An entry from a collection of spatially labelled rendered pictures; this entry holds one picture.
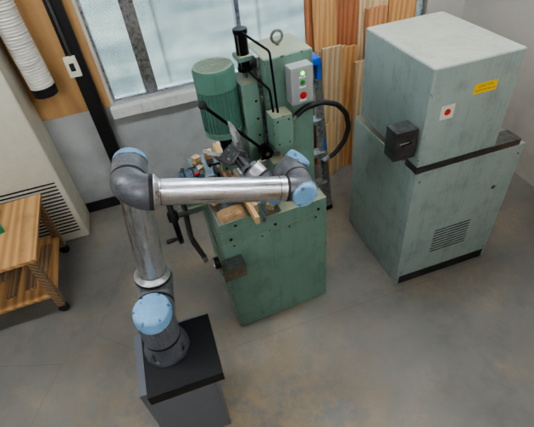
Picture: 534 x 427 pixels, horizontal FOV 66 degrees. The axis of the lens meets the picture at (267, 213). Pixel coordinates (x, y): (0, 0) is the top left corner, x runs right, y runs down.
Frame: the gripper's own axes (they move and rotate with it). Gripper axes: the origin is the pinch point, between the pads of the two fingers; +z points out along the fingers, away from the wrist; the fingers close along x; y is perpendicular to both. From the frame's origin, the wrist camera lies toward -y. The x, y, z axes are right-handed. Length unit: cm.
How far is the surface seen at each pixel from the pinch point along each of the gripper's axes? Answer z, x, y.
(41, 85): 129, 65, -64
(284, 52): 4.4, -41.5, -13.9
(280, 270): -56, 44, -65
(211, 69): 19.5, -17.5, -3.2
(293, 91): -8.5, -32.4, -16.2
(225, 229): -24.1, 32.8, -19.9
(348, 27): 29, -93, -163
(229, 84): 11.6, -17.7, -7.2
